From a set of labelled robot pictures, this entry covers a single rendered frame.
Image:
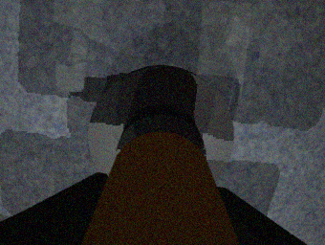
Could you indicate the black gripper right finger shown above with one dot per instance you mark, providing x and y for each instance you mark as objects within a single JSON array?
[{"x": 251, "y": 226}]

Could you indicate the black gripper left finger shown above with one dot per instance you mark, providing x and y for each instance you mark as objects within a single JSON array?
[{"x": 61, "y": 219}]

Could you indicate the orange knob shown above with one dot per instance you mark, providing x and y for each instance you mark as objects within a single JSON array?
[{"x": 160, "y": 192}]

